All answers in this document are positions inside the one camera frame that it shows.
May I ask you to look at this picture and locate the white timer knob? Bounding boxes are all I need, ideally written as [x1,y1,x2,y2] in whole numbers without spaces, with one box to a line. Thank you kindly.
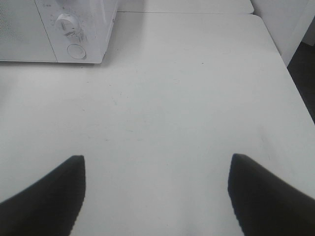
[55,13,80,36]

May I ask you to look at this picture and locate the round white door button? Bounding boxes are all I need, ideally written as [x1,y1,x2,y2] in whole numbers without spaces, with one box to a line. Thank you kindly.
[67,44,86,59]

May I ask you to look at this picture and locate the white microwave door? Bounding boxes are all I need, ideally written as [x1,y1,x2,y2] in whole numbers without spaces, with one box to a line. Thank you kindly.
[0,0,57,62]

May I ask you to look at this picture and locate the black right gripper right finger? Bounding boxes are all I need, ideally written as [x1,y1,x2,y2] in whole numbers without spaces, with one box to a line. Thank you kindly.
[227,154,315,236]

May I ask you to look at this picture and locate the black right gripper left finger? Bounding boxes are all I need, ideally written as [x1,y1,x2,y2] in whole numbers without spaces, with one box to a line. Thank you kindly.
[0,155,86,236]

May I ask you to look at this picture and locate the white microwave oven body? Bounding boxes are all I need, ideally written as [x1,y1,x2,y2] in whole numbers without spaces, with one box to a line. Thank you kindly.
[0,0,119,65]

